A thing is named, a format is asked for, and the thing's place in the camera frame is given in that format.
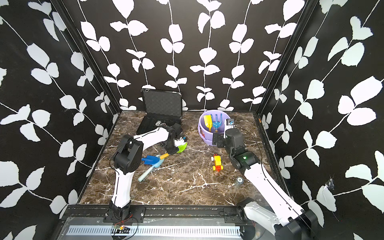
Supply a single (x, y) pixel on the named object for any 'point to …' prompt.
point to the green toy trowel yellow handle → (181, 148)
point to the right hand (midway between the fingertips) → (221, 129)
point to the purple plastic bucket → (205, 134)
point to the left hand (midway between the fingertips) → (173, 149)
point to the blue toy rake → (216, 124)
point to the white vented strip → (153, 231)
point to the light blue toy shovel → (158, 164)
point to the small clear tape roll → (239, 180)
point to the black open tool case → (159, 106)
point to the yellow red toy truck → (217, 160)
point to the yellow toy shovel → (207, 119)
